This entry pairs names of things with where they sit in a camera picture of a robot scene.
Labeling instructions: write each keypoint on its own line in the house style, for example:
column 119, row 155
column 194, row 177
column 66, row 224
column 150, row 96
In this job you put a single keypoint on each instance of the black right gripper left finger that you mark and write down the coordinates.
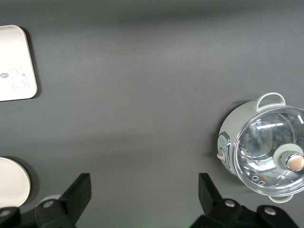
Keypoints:
column 71, row 202

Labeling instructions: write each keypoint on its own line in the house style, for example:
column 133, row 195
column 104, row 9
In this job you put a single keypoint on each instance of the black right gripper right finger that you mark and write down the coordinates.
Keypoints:
column 209, row 194

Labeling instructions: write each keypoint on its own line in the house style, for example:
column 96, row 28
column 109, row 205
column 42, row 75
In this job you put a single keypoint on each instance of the cream round plate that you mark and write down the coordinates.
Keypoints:
column 12, row 180

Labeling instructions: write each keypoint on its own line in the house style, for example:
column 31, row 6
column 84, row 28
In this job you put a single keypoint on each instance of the cream tray with rabbit print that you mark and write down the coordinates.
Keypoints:
column 14, row 54

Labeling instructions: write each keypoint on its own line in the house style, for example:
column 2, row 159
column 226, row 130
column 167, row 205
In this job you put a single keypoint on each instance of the glass pot lid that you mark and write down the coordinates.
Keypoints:
column 261, row 166

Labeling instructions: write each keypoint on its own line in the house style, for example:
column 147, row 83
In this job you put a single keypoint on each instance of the pale green electric pot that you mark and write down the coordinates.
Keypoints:
column 232, row 118

